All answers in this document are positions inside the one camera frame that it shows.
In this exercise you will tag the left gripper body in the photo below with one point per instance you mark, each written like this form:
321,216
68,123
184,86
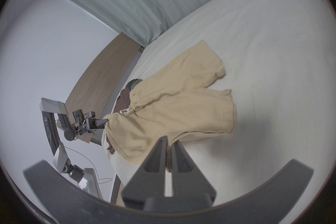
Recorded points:
95,124

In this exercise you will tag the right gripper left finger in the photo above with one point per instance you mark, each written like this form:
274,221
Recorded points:
149,178

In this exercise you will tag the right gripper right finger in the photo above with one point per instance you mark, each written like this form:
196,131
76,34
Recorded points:
189,183

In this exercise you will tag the tan shorts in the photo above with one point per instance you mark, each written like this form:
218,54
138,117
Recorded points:
183,102

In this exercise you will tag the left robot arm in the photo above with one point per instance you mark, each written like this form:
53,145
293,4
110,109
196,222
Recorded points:
52,106

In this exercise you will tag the bed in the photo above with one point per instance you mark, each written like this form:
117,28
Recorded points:
262,60

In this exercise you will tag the brown garment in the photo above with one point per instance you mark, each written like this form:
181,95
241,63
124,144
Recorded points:
123,102

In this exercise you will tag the black garment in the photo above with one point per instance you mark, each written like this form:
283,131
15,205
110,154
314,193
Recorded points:
129,85

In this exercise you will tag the olive green garment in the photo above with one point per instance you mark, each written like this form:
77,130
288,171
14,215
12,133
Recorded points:
137,81

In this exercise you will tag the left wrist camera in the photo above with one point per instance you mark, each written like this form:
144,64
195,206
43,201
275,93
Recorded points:
91,114

